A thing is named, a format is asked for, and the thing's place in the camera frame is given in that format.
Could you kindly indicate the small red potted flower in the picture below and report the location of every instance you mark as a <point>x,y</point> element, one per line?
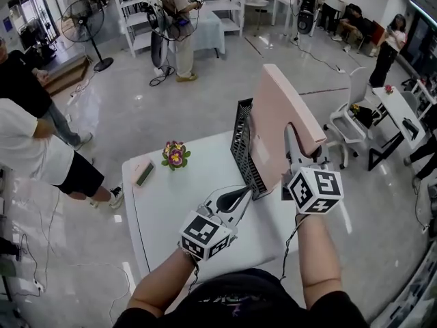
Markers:
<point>388,89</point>

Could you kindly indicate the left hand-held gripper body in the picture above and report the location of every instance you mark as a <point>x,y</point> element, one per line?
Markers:
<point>201,234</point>

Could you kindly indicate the pink digital clock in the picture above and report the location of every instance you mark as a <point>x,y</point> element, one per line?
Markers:
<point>141,169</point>

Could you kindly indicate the black perforated file rack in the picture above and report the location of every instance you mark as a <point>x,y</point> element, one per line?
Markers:
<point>253,191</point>

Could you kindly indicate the small yellow potted flower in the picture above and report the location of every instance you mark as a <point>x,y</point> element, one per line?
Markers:
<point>355,108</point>

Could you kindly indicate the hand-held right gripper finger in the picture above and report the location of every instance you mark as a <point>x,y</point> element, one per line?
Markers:
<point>322,157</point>
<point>293,147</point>

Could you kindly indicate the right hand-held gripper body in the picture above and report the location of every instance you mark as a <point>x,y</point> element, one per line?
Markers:
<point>317,190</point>

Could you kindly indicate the white office chair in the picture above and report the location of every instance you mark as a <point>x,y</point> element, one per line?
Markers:
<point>358,84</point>

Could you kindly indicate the person's left forearm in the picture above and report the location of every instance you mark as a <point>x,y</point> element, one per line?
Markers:
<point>160,282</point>

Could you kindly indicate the pink box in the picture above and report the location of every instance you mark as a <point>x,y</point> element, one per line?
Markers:
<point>273,115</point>

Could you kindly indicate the light blue tablecloth table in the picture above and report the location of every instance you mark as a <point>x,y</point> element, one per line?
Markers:
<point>211,33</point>

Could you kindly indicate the person's right forearm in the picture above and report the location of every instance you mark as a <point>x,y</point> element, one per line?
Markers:
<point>319,261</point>

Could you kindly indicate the small black bag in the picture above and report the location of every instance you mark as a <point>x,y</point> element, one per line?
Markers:
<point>365,116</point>

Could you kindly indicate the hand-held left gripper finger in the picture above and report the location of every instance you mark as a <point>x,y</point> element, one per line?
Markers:
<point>211,200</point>
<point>239,212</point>

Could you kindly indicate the black standing fan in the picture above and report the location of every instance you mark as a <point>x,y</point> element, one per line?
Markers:
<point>103,65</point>

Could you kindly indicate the wooden step platform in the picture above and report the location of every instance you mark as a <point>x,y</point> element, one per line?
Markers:
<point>68,77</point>

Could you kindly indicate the white desk black frame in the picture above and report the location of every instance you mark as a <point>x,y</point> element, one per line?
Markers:
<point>396,104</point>

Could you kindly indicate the white storage shelf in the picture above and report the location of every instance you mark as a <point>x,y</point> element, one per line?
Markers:
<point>141,46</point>

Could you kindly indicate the white power strip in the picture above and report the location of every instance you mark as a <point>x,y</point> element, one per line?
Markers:
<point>38,284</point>

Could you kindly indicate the person's black shirt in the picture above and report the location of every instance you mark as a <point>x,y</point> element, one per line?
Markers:
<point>239,302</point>

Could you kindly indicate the potted purple yellow flower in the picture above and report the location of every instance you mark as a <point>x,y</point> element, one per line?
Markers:
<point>175,156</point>

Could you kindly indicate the white round side table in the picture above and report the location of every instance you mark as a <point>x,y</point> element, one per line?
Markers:
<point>257,2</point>

